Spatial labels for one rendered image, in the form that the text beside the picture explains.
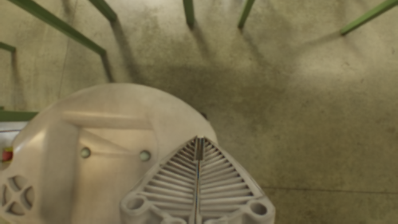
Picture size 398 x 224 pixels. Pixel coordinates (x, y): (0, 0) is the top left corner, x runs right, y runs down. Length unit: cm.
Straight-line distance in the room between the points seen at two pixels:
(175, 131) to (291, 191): 66
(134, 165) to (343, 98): 92
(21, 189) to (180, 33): 75
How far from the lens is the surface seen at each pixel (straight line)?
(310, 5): 105
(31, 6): 68
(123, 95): 41
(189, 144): 16
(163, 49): 80
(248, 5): 72
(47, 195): 54
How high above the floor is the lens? 70
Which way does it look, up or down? 84 degrees down
